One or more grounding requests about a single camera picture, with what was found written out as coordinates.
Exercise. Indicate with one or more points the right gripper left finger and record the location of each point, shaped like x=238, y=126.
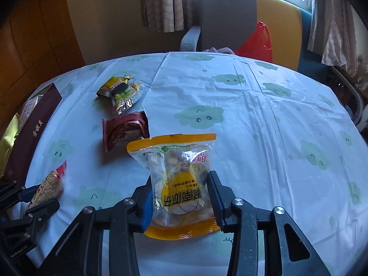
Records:
x=141, y=207

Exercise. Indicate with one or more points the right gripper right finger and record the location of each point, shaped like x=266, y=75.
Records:
x=221, y=201

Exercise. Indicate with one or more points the yellow blue sofa back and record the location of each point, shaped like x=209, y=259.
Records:
x=289, y=27

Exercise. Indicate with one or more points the dark red snack pack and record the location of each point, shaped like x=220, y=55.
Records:
x=126, y=128

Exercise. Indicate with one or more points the cloud print tablecloth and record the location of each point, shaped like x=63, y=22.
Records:
x=273, y=135

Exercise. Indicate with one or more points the squirrel sesame bar pack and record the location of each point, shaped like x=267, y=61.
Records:
x=51, y=187

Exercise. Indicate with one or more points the left beige curtain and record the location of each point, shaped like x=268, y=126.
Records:
x=167, y=15

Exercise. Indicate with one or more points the grey armchair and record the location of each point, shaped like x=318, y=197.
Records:
x=221, y=23

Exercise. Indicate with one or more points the orange clear seed bag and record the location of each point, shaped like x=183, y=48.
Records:
x=178, y=166

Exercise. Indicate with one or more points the right beige curtain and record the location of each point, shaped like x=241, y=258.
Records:
x=332, y=34

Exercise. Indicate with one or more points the red plastic bag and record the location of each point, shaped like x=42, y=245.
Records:
x=258, y=46

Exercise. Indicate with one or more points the gold maroon tin box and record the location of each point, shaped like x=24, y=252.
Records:
x=20, y=158

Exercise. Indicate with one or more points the wooden panel cabinet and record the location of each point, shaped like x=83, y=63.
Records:
x=38, y=43

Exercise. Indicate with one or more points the beige curtain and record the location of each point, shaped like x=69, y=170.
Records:
x=332, y=34
x=167, y=15

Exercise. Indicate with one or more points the yellow green snack pack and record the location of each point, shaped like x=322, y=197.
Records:
x=122, y=92

